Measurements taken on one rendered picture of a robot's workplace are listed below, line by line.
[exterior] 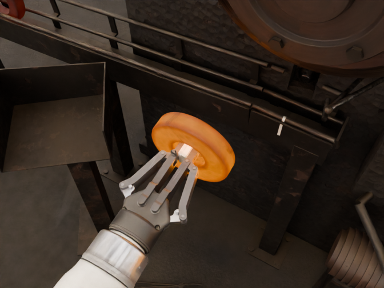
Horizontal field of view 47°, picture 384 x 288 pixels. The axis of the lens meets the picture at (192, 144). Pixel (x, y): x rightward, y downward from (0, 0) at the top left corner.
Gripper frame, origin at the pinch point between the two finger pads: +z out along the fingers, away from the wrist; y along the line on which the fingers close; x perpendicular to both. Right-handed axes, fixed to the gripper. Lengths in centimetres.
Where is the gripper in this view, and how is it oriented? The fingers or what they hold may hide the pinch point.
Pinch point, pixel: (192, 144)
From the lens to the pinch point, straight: 77.1
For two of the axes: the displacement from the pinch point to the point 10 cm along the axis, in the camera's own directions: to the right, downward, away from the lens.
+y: 8.7, 4.1, -2.8
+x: -0.3, -5.2, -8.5
